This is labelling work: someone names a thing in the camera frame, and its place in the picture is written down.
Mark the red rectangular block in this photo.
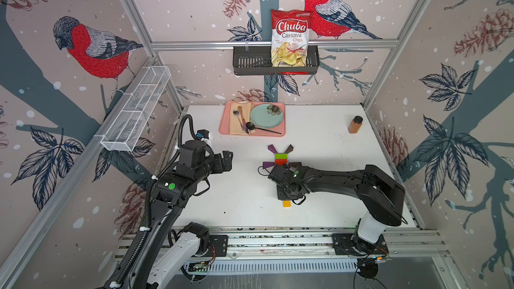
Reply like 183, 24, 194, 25
275, 159, 288, 165

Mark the purple triangle block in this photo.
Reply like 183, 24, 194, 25
268, 144, 278, 154
262, 162, 275, 169

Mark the dark brown triangle block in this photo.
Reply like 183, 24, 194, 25
289, 162, 302, 168
285, 144, 294, 154

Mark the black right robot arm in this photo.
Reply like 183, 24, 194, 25
265, 164, 406, 258

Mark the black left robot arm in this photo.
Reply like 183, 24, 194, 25
104, 115, 234, 288

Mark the beige napkin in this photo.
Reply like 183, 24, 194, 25
229, 101, 252, 135

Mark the black spoon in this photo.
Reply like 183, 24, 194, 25
246, 122, 281, 135

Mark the pink tray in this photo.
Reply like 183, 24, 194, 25
219, 101, 286, 137

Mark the silver spoon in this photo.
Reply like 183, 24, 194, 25
233, 109, 248, 134

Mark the gold purple knife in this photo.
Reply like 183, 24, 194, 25
238, 106, 250, 135

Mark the mint green flower plate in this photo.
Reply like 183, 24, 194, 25
250, 104, 285, 128

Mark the brown spice bottle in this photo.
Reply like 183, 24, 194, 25
348, 116, 363, 134

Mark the Chuba cassava chips bag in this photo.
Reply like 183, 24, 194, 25
270, 9, 311, 67

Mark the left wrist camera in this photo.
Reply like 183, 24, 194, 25
196, 129, 211, 140

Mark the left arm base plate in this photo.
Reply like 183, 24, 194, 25
173, 234, 229, 258

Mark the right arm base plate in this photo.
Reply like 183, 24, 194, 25
331, 234, 389, 257

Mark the white wire wall basket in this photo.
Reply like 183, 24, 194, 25
100, 66, 171, 152

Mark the black wall basket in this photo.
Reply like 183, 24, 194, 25
232, 45, 320, 76

